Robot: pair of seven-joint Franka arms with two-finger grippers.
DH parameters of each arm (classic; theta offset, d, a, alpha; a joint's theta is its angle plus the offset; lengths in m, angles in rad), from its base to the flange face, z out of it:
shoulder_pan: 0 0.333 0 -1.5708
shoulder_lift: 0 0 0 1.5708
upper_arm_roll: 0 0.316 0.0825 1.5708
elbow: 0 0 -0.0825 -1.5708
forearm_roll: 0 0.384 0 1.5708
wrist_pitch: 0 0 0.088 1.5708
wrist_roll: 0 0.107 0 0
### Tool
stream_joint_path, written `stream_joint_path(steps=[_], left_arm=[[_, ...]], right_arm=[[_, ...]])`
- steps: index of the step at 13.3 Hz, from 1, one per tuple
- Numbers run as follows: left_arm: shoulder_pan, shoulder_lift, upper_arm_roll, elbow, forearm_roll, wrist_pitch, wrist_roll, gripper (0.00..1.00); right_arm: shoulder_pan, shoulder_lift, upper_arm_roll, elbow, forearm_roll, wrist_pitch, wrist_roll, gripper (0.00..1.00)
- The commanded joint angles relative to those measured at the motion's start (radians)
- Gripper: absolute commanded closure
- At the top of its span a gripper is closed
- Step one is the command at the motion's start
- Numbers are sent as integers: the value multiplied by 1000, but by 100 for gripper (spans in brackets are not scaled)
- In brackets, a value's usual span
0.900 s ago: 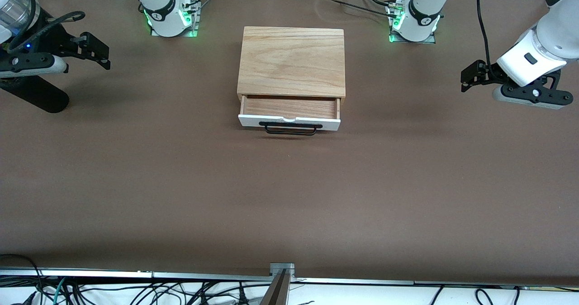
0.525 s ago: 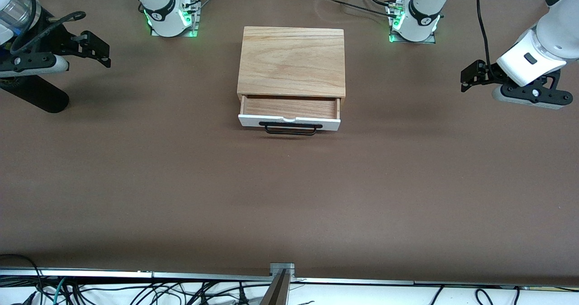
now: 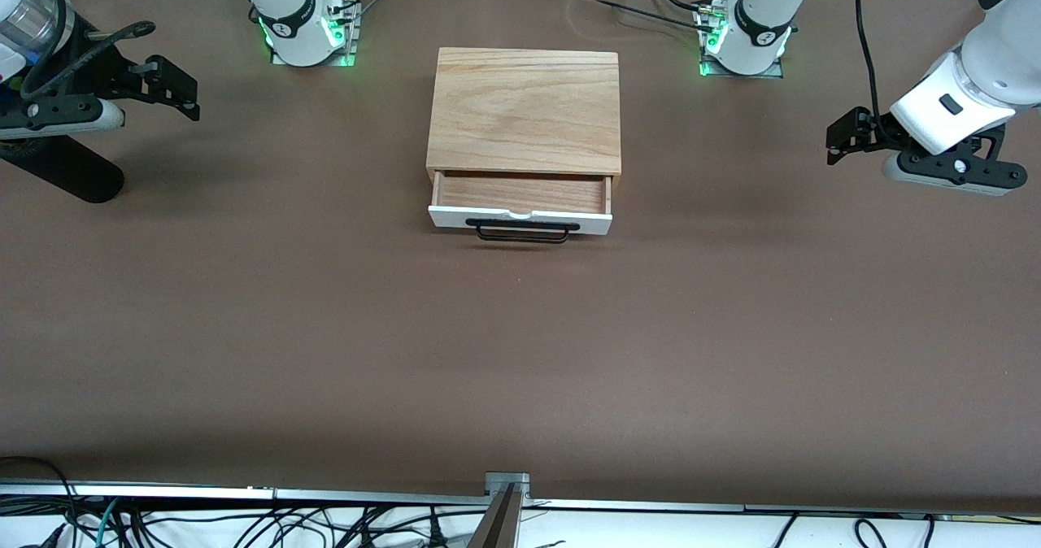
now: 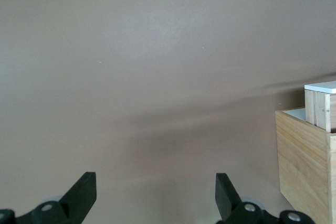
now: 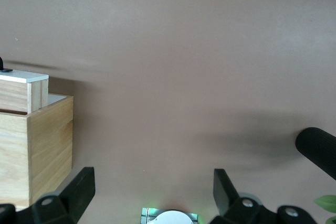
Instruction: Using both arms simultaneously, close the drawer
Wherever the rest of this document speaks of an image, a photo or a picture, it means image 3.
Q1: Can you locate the white drawer with black handle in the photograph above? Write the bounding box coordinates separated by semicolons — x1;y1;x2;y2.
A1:
428;172;614;245

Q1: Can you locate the black cylindrical vase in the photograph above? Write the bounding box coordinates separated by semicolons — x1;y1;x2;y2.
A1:
0;135;125;205

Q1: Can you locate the light wooden cabinet box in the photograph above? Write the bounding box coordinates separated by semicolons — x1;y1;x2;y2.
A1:
426;47;624;196

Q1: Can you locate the brown table cover mat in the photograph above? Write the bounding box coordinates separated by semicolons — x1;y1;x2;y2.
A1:
0;0;1041;514

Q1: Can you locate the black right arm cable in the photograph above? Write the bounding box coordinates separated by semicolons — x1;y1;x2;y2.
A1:
20;20;157;100

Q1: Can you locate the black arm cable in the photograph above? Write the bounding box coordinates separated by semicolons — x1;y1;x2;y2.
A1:
855;0;887;124
20;20;157;100

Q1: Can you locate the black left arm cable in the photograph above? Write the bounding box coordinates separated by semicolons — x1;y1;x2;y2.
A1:
855;0;887;124

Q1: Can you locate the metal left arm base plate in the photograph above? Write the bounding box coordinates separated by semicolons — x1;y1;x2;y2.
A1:
698;2;786;80

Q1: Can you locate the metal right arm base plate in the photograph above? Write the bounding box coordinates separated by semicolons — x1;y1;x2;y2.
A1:
270;0;359;68

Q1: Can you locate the aluminium table edge rail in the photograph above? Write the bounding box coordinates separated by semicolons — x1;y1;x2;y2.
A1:
0;481;1041;520

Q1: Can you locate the black looping floor cable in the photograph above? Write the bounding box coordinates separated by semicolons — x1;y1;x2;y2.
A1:
0;455;78;533

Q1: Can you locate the teal floor cable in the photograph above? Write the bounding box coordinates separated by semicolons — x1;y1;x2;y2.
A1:
91;499;124;548

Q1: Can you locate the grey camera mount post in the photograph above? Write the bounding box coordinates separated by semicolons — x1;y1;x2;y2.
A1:
467;472;532;548

